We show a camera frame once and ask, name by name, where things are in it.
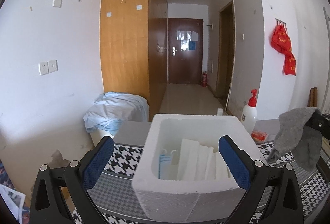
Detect dark brown entrance door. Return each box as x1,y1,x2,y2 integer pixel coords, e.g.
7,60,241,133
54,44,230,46
168,18,203,84

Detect light blue crumpled sheet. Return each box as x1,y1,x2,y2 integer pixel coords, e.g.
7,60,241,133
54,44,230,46
83,92,149,136

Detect wooden sticks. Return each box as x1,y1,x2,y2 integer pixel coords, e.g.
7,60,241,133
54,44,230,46
309,87,318,107

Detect wooden wardrobe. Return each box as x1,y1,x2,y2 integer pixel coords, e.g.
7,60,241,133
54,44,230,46
100,0,168,119

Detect white styrofoam box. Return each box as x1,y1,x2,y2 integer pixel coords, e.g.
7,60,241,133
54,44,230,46
132,114,265,223

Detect red cloth bags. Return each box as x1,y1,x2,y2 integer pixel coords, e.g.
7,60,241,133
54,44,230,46
271,23,296,76

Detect red snack packet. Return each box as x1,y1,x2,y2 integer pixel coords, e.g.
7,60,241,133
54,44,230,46
251,130,267,144

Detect houndstooth table cloth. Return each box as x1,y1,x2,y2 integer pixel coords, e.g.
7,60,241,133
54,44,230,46
88,143,329,223

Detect metal bunk bed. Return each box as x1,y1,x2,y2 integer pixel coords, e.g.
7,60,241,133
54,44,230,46
323,7,330,41

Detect grey sock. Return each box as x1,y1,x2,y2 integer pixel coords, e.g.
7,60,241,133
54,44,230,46
267,107,322,171

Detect white foam sheets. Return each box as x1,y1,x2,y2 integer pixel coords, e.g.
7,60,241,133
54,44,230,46
175,139,232,181

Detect white wall socket pair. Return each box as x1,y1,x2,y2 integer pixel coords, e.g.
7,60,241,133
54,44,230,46
38,60,58,76

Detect white pump lotion bottle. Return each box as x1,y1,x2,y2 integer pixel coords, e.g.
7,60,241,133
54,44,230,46
240,89,257,135

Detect side doorway frame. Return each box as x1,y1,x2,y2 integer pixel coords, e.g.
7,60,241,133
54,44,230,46
216,1,236,111

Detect blue face mask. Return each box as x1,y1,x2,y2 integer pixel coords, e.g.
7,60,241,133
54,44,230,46
158,149,178,180

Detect white wall switch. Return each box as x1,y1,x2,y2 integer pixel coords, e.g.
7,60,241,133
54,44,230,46
53,0,63,8

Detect blue spray bottle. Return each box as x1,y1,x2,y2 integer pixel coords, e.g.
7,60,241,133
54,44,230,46
217,108,223,116

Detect red fire extinguisher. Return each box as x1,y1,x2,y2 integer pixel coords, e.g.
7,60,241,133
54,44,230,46
201,72,207,87

